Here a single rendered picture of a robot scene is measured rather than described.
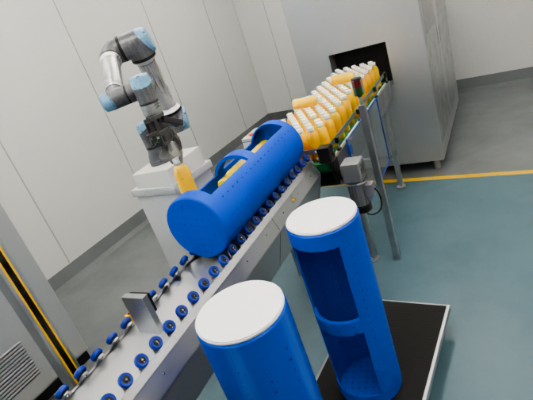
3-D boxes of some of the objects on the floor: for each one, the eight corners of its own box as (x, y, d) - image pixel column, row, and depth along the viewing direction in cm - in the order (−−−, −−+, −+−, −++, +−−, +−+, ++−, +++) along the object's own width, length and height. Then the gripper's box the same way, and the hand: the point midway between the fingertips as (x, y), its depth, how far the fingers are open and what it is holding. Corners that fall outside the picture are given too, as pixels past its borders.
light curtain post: (151, 517, 197) (-84, 164, 131) (159, 502, 202) (-64, 155, 136) (162, 521, 194) (-74, 162, 128) (170, 506, 199) (-54, 153, 133)
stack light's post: (393, 259, 308) (357, 105, 266) (395, 256, 311) (359, 104, 269) (400, 259, 306) (364, 105, 264) (400, 256, 309) (366, 102, 267)
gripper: (135, 121, 172) (157, 171, 180) (157, 116, 166) (179, 168, 175) (148, 113, 179) (170, 163, 187) (170, 108, 173) (191, 159, 181)
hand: (177, 159), depth 182 cm, fingers closed on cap, 4 cm apart
